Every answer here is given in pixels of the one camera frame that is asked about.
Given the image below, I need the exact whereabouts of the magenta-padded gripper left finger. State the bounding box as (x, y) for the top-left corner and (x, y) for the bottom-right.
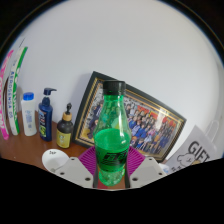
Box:
(53, 146), (100, 189)

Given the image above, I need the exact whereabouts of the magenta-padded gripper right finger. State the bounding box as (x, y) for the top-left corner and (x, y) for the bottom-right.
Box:
(123, 146), (167, 190)

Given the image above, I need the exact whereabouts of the green plastic drink bottle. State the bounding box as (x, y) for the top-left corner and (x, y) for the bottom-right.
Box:
(92, 79), (133, 188)

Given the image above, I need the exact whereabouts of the patterned ceramic mug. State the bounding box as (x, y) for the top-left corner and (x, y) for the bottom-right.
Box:
(41, 148), (77, 173)

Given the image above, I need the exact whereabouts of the brown pump bottle yellow label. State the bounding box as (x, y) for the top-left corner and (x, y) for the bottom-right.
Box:
(55, 102), (74, 150)

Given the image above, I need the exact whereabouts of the dark framed group picture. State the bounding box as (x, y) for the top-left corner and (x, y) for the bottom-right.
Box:
(71, 70), (188, 164)

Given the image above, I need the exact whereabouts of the white paper gift bag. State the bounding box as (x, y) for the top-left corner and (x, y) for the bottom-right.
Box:
(164, 124), (221, 174)

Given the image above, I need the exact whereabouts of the dark blue pump bottle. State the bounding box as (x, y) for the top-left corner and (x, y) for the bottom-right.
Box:
(37, 87), (58, 142)

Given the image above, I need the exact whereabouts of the white bottle with blue cap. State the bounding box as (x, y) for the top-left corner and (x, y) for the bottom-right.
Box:
(20, 91), (38, 137)

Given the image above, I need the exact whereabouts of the long green and white box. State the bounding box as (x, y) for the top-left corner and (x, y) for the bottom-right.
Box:
(7, 45), (29, 137)

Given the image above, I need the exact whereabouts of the long pink box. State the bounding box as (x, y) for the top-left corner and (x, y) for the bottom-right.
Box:
(0, 49), (15, 141)

